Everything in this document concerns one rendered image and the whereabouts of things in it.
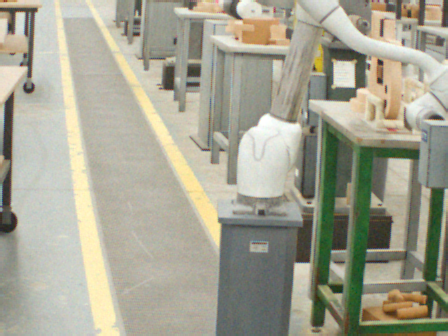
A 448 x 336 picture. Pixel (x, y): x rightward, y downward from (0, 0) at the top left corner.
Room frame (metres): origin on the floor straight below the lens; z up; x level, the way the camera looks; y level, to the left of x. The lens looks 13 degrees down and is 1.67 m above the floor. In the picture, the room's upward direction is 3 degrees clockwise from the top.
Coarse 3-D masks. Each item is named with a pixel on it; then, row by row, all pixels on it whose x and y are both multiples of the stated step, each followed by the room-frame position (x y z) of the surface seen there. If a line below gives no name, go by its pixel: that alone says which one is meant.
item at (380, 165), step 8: (376, 160) 7.02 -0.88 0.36; (384, 160) 7.07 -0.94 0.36; (376, 168) 7.02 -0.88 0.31; (384, 168) 7.09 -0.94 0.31; (376, 176) 7.03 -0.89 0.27; (384, 176) 7.10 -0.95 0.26; (376, 184) 7.04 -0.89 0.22; (384, 184) 7.12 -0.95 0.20; (376, 192) 7.05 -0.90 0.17; (384, 192) 7.14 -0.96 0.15
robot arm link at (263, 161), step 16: (256, 128) 4.18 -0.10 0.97; (272, 128) 4.18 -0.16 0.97; (240, 144) 4.16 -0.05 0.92; (256, 144) 4.11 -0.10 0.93; (272, 144) 4.11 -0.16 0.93; (240, 160) 4.13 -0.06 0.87; (256, 160) 4.09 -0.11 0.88; (272, 160) 4.10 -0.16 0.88; (288, 160) 4.22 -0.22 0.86; (240, 176) 4.13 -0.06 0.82; (256, 176) 4.09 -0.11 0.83; (272, 176) 4.09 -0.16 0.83; (240, 192) 4.13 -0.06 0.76; (256, 192) 4.09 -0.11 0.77; (272, 192) 4.10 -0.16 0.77
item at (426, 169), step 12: (432, 120) 3.69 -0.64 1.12; (444, 120) 3.71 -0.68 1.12; (432, 132) 3.61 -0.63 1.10; (444, 132) 3.61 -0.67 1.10; (420, 144) 3.70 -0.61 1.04; (432, 144) 3.61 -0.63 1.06; (444, 144) 3.61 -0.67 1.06; (420, 156) 3.69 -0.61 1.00; (432, 156) 3.61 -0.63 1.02; (444, 156) 3.61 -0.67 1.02; (420, 168) 3.68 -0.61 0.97; (432, 168) 3.61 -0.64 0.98; (444, 168) 3.62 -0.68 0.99; (420, 180) 3.67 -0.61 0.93; (432, 180) 3.61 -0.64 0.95; (444, 180) 3.62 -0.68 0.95
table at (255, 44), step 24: (264, 24) 7.98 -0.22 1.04; (216, 48) 8.47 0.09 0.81; (240, 48) 7.80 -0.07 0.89; (264, 48) 7.83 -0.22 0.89; (288, 48) 7.87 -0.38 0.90; (216, 72) 8.45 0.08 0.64; (240, 72) 7.83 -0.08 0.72; (216, 96) 8.45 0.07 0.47; (216, 120) 8.45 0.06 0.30; (216, 144) 8.45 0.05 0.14
